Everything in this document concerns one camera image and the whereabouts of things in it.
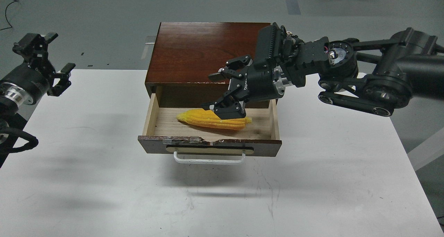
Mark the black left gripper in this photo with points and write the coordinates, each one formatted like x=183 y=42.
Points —
x=24 y=85

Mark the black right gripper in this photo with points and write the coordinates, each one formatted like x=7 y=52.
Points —
x=263 y=83

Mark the yellow corn cob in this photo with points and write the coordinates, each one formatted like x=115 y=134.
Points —
x=208 y=119

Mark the wooden drawer with white handle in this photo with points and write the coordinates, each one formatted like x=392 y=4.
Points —
x=164 y=134

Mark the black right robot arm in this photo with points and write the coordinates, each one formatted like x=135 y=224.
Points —
x=375 y=77

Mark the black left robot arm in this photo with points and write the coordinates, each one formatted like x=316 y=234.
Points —
x=13 y=137

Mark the dark wooden cabinet box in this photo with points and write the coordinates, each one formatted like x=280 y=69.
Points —
x=186 y=53

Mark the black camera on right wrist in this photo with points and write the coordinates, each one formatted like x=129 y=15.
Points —
x=268 y=52

